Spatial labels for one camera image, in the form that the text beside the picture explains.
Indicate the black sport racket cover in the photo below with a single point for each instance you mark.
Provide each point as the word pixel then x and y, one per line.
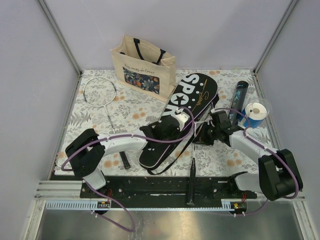
pixel 192 99

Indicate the floral table mat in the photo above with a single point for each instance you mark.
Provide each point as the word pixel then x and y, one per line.
pixel 131 110

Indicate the clear plastic tube lid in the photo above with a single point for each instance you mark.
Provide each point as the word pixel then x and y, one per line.
pixel 267 105

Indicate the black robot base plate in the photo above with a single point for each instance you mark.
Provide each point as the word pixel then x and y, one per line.
pixel 172 192

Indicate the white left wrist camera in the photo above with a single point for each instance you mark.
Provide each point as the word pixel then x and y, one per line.
pixel 181 117

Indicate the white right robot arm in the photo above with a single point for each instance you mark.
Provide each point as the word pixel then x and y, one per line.
pixel 278 175

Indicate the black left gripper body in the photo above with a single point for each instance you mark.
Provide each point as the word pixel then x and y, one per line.
pixel 175 135

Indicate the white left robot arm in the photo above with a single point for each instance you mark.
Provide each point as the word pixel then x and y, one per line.
pixel 87 150

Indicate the white blue tape roll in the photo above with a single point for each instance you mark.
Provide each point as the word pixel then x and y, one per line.
pixel 255 113

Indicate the black shuttlecock tube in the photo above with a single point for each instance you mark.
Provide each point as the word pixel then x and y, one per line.
pixel 238 101

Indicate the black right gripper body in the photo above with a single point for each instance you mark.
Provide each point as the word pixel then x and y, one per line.
pixel 208 134

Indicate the white racket black grip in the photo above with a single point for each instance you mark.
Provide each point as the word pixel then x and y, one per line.
pixel 99 92

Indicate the beige floral tote bag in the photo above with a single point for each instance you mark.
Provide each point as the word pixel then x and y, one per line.
pixel 145 67

